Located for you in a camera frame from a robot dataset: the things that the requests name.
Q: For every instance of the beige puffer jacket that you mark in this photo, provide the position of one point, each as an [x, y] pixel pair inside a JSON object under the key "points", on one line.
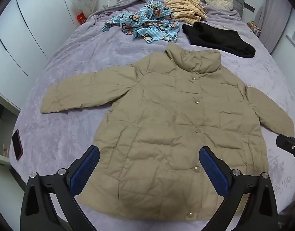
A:
{"points": [[161, 125]]}

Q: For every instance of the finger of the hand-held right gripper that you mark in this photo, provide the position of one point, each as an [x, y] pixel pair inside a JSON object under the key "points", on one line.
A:
{"points": [[289, 145]]}

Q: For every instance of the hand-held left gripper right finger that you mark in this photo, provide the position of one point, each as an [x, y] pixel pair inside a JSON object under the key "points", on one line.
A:
{"points": [[213, 170]]}

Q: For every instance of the white bedside cabinet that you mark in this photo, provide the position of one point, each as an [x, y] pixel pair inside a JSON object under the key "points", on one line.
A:
{"points": [[3, 125]]}

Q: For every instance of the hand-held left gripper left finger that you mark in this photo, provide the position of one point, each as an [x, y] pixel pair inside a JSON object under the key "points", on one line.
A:
{"points": [[86, 170]]}

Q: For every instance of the grey wall strip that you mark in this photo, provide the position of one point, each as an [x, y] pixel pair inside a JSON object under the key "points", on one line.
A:
{"points": [[249, 6]]}

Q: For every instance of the white wardrobe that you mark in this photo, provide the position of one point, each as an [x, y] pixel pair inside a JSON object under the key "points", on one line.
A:
{"points": [[29, 28]]}

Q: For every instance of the pale curtain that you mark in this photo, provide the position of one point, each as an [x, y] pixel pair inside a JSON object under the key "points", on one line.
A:
{"points": [[275, 16]]}

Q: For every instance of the red packet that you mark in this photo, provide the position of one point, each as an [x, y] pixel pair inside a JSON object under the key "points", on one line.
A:
{"points": [[81, 18]]}

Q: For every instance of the beige striped fleece garment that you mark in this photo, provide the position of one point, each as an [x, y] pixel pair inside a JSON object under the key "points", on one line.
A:
{"points": [[183, 7]]}

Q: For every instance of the colourful boxes on nightstand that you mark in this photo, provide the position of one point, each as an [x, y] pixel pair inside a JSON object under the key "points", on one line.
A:
{"points": [[254, 28]]}

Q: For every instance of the black folded garment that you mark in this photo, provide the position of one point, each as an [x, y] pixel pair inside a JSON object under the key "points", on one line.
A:
{"points": [[217, 38]]}

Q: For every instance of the purple plush blanket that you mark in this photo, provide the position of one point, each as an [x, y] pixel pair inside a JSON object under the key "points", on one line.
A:
{"points": [[77, 60]]}

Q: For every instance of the blue monkey print cloth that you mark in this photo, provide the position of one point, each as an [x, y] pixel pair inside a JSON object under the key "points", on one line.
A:
{"points": [[142, 21]]}

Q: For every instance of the dark smartphone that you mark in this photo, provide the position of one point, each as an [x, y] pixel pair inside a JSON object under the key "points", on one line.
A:
{"points": [[17, 145]]}

